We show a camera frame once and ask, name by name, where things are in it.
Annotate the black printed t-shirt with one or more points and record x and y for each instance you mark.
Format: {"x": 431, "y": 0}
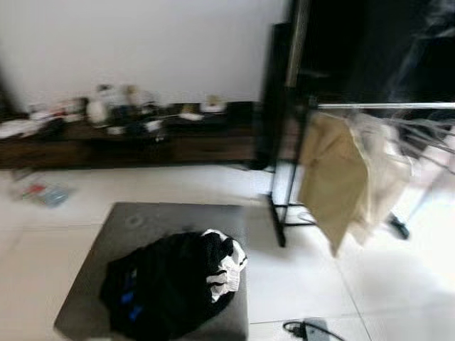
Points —
{"x": 163, "y": 284}

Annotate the long white shirt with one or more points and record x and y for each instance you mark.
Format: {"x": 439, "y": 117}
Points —
{"x": 387, "y": 185}

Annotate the tan shirt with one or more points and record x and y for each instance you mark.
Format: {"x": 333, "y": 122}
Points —
{"x": 330, "y": 177}

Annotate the black hanging clothes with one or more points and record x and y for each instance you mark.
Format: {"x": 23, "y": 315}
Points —
{"x": 370, "y": 50}

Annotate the black shelving unit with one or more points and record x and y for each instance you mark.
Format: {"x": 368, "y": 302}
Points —
{"x": 277, "y": 92}

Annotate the white ribbed garment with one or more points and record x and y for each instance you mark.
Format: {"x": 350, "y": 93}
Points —
{"x": 227, "y": 273}

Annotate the dark wooden tv stand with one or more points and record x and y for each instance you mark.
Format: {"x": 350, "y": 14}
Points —
{"x": 142, "y": 149}

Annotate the grey fabric ottoman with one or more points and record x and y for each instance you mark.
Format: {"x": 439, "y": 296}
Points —
{"x": 142, "y": 220}

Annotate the grey floor power strip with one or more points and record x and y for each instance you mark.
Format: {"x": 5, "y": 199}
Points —
{"x": 46, "y": 193}

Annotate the black clothes rack silver rail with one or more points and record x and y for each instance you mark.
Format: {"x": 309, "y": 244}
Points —
{"x": 281, "y": 213}

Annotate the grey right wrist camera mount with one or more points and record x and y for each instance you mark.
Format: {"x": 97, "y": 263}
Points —
{"x": 316, "y": 330}

